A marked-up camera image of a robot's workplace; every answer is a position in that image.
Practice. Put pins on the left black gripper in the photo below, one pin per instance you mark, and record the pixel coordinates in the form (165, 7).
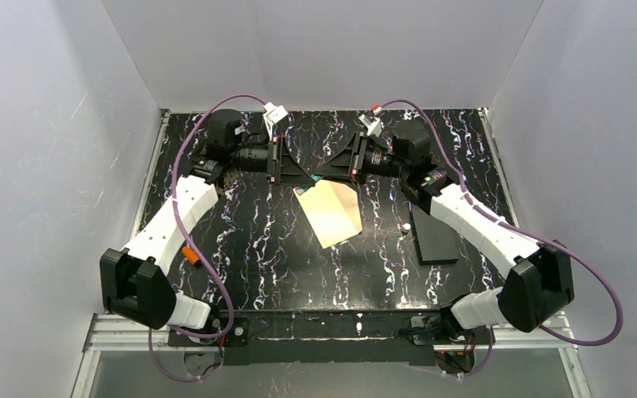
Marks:
(276, 161)

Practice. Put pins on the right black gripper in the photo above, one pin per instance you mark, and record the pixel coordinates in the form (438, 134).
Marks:
(355, 158)

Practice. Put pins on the cream paper envelope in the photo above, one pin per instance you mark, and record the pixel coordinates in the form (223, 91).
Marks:
(332, 209)

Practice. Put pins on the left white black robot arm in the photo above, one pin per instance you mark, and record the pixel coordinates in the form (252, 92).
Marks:
(134, 279)

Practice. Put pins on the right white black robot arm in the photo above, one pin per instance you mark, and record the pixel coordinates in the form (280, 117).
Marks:
(538, 278)

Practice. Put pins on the black rectangular block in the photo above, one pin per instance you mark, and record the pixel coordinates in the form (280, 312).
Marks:
(435, 242)

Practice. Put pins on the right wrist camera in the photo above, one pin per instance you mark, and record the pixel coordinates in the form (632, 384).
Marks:
(372, 122)

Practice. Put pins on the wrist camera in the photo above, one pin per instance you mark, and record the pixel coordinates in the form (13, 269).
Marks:
(372, 122)
(272, 115)

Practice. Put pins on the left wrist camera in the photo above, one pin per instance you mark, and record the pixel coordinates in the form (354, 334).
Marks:
(272, 115)

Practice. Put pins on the orange handled screwdriver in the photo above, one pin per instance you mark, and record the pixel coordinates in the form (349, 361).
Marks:
(191, 257)

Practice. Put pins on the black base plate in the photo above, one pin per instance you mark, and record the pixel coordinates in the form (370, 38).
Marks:
(416, 337)

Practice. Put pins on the aluminium frame rail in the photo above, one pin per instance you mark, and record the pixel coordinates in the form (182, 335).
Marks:
(420, 288)

